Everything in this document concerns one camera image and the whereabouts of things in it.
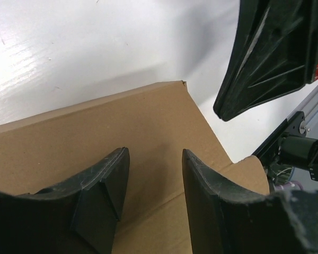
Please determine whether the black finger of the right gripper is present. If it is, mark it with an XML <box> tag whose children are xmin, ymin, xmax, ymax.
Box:
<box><xmin>213</xmin><ymin>0</ymin><xmax>318</xmax><ymax>121</ymax></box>

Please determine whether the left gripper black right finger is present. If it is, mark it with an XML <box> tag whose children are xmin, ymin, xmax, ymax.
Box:
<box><xmin>182</xmin><ymin>149</ymin><xmax>318</xmax><ymax>253</ymax></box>

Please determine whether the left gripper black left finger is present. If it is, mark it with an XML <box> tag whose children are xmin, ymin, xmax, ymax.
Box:
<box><xmin>0</xmin><ymin>147</ymin><xmax>130</xmax><ymax>253</ymax></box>

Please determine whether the brown cardboard box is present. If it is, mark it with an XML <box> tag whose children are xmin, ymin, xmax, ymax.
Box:
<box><xmin>0</xmin><ymin>81</ymin><xmax>269</xmax><ymax>253</ymax></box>

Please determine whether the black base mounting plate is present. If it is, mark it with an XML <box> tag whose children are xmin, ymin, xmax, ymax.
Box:
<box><xmin>250</xmin><ymin>111</ymin><xmax>308</xmax><ymax>170</ymax></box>

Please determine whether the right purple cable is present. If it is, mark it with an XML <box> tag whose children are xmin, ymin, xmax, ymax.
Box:
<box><xmin>274</xmin><ymin>180</ymin><xmax>305</xmax><ymax>192</ymax></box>

